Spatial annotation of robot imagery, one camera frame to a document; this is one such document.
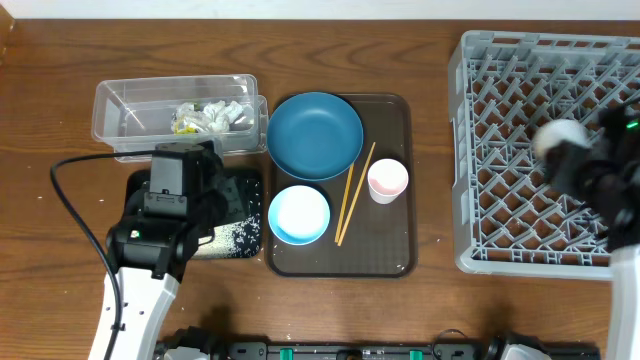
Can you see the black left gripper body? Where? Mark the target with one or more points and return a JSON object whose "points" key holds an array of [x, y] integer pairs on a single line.
{"points": [[203, 213]]}

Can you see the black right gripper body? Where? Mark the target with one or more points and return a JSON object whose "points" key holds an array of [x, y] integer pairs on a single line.
{"points": [[575, 173]]}

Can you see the green cup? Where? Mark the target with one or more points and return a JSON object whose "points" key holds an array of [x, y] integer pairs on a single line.
{"points": [[553, 133]]}

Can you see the pile of white rice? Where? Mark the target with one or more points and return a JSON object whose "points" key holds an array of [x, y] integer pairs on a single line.
{"points": [[232, 241]]}

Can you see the white tissue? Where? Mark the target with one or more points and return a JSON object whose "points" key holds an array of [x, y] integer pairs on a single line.
{"points": [[211, 118]]}

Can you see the light blue small bowl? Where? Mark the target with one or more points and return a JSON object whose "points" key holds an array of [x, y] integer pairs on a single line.
{"points": [[299, 215]]}

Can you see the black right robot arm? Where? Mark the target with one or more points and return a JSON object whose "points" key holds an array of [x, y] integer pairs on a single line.
{"points": [[620, 143]]}

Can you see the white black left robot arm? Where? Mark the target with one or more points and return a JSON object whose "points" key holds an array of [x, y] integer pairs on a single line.
{"points": [[162, 224]]}

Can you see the grey dishwasher rack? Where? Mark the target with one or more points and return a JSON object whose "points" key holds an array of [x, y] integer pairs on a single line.
{"points": [[502, 87]]}

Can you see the clear plastic waste bin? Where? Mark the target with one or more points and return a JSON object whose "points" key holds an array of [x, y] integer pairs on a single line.
{"points": [[135, 114]]}

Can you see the black rectangular tray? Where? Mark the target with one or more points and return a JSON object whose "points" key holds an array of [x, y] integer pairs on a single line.
{"points": [[243, 191]]}

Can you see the dark blue plate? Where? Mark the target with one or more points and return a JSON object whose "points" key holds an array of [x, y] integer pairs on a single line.
{"points": [[315, 136]]}

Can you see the wooden chopstick left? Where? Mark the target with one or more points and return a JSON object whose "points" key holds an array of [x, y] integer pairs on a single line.
{"points": [[344, 203]]}

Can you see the wooden chopstick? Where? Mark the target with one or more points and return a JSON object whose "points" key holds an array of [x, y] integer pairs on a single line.
{"points": [[344, 203], [347, 218]]}

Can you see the wooden chopstick right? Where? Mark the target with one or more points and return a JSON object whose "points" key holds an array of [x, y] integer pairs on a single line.
{"points": [[347, 218]]}

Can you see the pink cup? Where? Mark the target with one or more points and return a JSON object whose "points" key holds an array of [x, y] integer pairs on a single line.
{"points": [[387, 179]]}

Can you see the brown serving tray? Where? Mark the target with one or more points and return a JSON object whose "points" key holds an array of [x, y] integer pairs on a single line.
{"points": [[381, 239]]}

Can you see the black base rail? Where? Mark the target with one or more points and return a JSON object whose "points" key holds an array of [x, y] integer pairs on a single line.
{"points": [[196, 343]]}

